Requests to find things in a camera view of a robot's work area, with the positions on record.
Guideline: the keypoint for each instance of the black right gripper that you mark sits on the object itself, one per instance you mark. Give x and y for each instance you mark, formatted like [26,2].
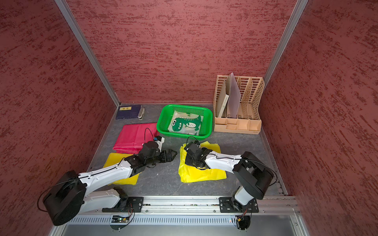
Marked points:
[187,161]

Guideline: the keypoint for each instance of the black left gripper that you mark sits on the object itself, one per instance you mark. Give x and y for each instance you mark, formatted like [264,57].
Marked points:
[170,158]

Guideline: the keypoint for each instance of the yellow duck raincoat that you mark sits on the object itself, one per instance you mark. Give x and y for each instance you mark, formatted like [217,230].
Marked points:
[190,174]

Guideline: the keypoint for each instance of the dinosaur print raincoat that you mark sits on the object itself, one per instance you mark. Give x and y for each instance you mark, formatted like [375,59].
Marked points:
[184,123]

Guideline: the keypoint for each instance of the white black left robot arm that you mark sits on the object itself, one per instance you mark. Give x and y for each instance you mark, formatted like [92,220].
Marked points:
[78,193]

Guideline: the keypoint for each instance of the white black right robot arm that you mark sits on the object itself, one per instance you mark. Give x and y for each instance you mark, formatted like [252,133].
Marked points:
[254,176]

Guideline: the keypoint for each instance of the green plastic basket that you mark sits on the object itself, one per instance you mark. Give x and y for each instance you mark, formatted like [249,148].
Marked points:
[167,113]

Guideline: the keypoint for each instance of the magenta folded raincoat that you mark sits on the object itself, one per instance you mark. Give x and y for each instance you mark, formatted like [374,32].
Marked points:
[133,136]

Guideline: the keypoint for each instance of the small silver stapler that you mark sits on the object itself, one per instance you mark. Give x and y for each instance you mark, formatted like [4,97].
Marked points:
[141,113]

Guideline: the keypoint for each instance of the dark blue book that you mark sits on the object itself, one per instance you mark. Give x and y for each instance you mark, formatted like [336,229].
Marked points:
[128,112]

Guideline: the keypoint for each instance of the white binder folder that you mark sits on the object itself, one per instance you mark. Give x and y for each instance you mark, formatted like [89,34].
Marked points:
[222,100]

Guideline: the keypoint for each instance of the lilac plastic folder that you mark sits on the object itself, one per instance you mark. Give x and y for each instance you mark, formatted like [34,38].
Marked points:
[233,91]

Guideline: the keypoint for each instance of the beige desk file organizer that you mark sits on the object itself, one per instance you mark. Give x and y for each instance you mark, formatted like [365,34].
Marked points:
[248,120]

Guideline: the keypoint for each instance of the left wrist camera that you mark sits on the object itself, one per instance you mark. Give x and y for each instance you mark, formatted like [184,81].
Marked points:
[159,140]

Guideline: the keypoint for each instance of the aluminium front rail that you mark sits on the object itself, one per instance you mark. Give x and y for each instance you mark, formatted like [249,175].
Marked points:
[191,211]

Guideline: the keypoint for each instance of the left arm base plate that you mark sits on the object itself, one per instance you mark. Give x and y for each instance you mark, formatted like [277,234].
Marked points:
[129,205]

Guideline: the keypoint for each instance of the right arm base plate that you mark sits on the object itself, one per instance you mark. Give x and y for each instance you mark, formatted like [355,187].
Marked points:
[230,205]

